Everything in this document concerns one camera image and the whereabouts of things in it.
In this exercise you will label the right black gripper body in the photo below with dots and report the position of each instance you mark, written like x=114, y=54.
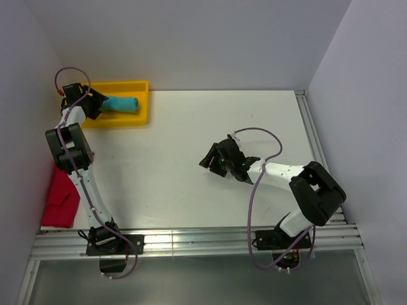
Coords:
x=220, y=166

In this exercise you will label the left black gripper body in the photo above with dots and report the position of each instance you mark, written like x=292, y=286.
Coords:
x=94, y=103

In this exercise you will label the teal t shirt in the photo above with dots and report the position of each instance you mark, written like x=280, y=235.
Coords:
x=121, y=104

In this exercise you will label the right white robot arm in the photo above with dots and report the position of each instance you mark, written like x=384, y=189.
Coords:
x=317, y=194

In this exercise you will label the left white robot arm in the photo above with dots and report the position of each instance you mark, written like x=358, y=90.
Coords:
x=73, y=155

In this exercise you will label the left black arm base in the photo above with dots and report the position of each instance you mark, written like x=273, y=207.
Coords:
x=113, y=252

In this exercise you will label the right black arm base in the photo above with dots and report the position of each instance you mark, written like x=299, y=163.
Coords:
x=300, y=247

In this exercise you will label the yellow plastic tray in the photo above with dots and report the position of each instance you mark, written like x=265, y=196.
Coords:
x=110, y=119

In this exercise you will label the red t shirt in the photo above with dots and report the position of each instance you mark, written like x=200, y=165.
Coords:
x=62, y=202

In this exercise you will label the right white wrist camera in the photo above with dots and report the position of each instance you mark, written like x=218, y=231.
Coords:
x=236, y=139

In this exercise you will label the front aluminium rail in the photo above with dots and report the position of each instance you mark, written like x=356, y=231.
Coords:
x=67, y=245

